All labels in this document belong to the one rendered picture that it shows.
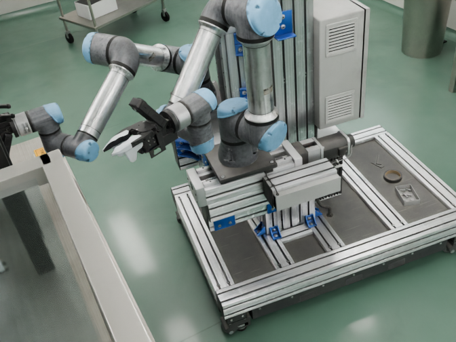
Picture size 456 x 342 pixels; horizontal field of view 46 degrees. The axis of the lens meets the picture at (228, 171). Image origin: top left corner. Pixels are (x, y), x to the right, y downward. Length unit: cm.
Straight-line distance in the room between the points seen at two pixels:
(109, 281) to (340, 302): 205
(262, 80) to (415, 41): 283
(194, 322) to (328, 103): 114
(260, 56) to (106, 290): 120
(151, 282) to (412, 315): 122
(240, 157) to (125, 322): 145
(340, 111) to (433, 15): 222
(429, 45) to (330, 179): 256
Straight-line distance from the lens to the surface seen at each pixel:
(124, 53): 196
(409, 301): 261
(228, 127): 188
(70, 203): 69
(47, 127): 191
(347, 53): 213
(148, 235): 298
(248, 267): 243
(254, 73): 169
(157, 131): 148
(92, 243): 63
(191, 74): 168
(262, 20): 159
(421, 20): 435
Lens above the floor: 202
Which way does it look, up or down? 38 degrees down
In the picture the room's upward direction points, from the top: 8 degrees counter-clockwise
